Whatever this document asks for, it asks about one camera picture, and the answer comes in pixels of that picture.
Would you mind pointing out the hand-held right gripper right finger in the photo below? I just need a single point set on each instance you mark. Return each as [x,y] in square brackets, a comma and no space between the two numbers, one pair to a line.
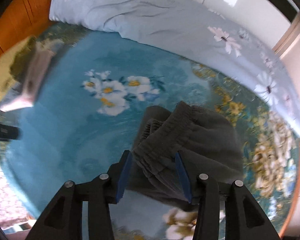
[183,177]

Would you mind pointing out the light blue floral quilt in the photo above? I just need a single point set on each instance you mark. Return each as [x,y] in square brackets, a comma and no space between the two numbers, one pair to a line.
[165,17]

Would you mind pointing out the wooden bed side rail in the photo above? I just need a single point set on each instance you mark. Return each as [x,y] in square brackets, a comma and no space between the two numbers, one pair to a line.
[296,180]

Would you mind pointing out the pink floral bed sheet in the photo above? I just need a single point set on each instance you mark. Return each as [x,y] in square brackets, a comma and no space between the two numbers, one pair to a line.
[2,192]

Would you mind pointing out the wooden headboard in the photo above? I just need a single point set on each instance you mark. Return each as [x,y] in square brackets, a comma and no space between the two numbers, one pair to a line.
[20,12]

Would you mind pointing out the beige door frame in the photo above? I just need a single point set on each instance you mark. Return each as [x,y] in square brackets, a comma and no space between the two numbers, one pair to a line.
[290,45]

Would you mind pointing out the folded pink garment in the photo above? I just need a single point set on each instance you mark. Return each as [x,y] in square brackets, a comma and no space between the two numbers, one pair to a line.
[37,75]

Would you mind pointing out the white glossy wardrobe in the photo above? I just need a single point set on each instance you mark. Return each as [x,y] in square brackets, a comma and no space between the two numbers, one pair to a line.
[240,5]

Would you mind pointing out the folded grey garment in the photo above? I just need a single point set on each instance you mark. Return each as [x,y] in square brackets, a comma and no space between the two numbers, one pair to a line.
[13,97]

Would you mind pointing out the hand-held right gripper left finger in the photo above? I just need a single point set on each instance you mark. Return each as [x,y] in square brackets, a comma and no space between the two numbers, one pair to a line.
[123,177]

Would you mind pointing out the dark grey fleece pants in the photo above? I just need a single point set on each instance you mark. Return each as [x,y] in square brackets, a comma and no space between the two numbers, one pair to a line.
[202,140]

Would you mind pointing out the folded olive green garment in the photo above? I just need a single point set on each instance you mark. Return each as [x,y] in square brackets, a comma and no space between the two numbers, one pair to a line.
[7,65]

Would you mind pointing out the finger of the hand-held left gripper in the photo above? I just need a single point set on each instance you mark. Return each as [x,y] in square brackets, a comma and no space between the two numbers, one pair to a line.
[5,130]

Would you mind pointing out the blue floral plush blanket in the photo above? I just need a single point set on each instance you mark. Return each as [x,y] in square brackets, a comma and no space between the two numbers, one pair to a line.
[77,130]

